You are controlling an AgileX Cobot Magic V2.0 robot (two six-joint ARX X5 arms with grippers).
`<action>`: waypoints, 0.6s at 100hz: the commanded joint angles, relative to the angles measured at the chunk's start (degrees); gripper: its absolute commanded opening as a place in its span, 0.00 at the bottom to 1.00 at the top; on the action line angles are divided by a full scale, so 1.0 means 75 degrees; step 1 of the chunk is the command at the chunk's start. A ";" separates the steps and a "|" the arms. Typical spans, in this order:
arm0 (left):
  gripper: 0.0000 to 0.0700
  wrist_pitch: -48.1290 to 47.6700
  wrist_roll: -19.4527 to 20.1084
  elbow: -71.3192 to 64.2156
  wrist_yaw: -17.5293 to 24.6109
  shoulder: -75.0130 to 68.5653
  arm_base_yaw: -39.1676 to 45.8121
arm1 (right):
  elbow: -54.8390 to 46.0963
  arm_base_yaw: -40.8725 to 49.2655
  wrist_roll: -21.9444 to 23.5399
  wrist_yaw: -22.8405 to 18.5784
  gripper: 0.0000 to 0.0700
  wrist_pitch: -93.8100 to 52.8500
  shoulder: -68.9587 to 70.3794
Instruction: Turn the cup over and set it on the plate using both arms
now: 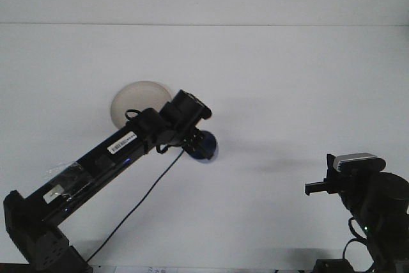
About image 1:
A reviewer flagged pale blue cup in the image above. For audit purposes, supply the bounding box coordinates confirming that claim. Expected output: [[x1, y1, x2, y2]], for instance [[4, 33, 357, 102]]
[[188, 129, 219, 161]]

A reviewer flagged pale round plate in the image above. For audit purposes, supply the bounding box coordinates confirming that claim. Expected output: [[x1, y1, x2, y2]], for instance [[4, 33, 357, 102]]
[[110, 80, 173, 130]]

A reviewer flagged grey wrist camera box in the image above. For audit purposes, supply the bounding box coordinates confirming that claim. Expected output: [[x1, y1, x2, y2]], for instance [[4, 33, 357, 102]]
[[334, 152, 387, 172]]

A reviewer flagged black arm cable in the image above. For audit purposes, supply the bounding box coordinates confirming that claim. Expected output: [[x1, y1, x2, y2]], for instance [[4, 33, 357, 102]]
[[86, 109, 188, 263], [342, 216, 371, 273]]

